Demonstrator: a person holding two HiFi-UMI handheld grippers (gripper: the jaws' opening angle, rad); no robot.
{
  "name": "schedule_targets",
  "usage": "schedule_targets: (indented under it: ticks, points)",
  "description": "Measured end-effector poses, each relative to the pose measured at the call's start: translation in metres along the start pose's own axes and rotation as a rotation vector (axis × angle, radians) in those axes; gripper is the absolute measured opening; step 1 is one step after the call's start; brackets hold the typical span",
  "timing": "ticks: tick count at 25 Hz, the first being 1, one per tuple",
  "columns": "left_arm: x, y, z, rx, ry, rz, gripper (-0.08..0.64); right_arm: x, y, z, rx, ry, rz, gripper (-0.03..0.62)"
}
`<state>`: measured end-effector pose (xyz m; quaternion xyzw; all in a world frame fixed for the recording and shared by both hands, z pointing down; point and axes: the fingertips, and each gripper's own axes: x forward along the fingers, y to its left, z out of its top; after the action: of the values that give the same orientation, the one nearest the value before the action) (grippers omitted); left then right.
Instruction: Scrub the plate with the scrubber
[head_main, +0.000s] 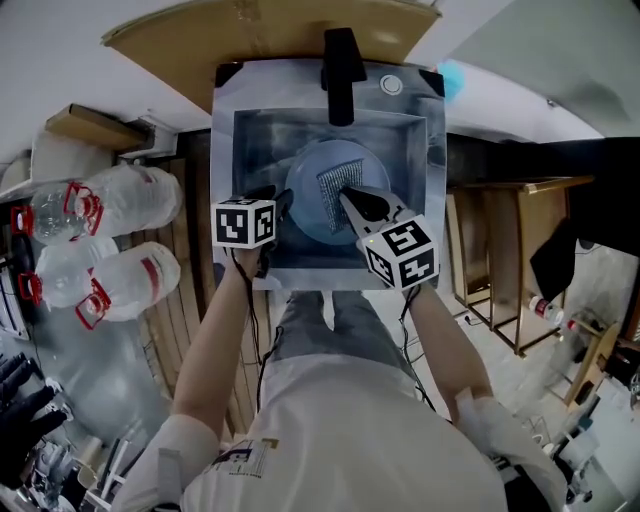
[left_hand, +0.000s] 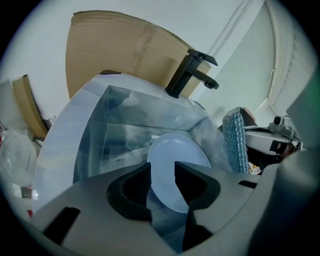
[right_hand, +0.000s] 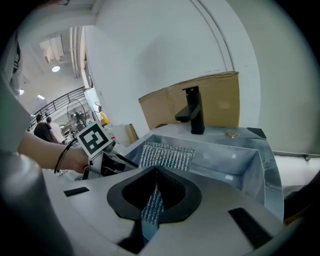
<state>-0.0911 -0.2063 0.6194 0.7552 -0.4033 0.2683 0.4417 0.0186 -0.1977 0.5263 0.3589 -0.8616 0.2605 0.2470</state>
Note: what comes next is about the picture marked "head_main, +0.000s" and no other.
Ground small cardboard box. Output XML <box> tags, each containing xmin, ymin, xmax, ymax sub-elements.
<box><xmin>43</xmin><ymin>102</ymin><xmax>152</xmax><ymax>152</ymax></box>

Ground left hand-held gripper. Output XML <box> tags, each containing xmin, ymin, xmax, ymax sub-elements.
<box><xmin>210</xmin><ymin>183</ymin><xmax>296</xmax><ymax>280</ymax></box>

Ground person's grey trousers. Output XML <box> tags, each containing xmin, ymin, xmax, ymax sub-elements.
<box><xmin>271</xmin><ymin>288</ymin><xmax>417</xmax><ymax>374</ymax></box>

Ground plastic bottle red label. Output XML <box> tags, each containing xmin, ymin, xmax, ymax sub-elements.
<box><xmin>528</xmin><ymin>294</ymin><xmax>577</xmax><ymax>332</ymax></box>

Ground black faucet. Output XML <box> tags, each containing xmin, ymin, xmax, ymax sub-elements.
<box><xmin>319</xmin><ymin>28</ymin><xmax>367</xmax><ymax>128</ymax></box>

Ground white ledge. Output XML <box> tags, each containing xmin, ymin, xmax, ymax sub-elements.
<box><xmin>443</xmin><ymin>84</ymin><xmax>607</xmax><ymax>146</ymax></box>

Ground wooden shelf rack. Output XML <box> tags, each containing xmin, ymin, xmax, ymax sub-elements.
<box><xmin>443</xmin><ymin>174</ymin><xmax>597</xmax><ymax>357</ymax></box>

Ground light blue large plate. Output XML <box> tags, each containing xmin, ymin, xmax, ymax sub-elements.
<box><xmin>285</xmin><ymin>139</ymin><xmax>392</xmax><ymax>247</ymax></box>

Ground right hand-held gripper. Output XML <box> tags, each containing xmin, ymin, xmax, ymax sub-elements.
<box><xmin>339</xmin><ymin>185</ymin><xmax>442</xmax><ymax>292</ymax></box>

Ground person's white shirt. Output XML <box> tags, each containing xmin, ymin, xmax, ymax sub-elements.
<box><xmin>113</xmin><ymin>348</ymin><xmax>569</xmax><ymax>512</ymax></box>

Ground wooden chair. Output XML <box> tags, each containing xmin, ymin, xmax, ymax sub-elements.
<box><xmin>563</xmin><ymin>318</ymin><xmax>625</xmax><ymax>407</ymax></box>

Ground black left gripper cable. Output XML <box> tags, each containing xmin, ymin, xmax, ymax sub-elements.
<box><xmin>230</xmin><ymin>247</ymin><xmax>285</xmax><ymax>414</ymax></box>

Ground white wire rack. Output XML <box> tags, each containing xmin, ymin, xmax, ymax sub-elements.
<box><xmin>0</xmin><ymin>257</ymin><xmax>29</xmax><ymax>339</ymax></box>

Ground person's right forearm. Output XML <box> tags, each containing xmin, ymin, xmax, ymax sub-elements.
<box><xmin>406</xmin><ymin>286</ymin><xmax>495</xmax><ymax>427</ymax></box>

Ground blue bowl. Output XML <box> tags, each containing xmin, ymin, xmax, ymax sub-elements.
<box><xmin>438</xmin><ymin>58</ymin><xmax>467</xmax><ymax>100</ymax></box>

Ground person's left forearm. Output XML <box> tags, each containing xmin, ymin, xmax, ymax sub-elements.
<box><xmin>169</xmin><ymin>246</ymin><xmax>262</xmax><ymax>442</ymax></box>

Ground silver mesh scrubbing cloth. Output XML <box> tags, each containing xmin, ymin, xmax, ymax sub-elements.
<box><xmin>315</xmin><ymin>158</ymin><xmax>367</xmax><ymax>234</ymax></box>

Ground brown cardboard sheet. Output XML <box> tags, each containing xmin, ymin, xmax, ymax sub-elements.
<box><xmin>101</xmin><ymin>0</ymin><xmax>444</xmax><ymax>117</ymax></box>

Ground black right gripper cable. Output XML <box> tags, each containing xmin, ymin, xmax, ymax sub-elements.
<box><xmin>398</xmin><ymin>288</ymin><xmax>437</xmax><ymax>414</ymax></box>

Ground stainless steel sink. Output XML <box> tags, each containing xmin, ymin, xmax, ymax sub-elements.
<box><xmin>209</xmin><ymin>58</ymin><xmax>449</xmax><ymax>292</ymax></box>

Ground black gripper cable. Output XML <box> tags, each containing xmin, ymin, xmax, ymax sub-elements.
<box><xmin>230</xmin><ymin>247</ymin><xmax>285</xmax><ymax>414</ymax></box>
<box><xmin>398</xmin><ymin>288</ymin><xmax>437</xmax><ymax>414</ymax></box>

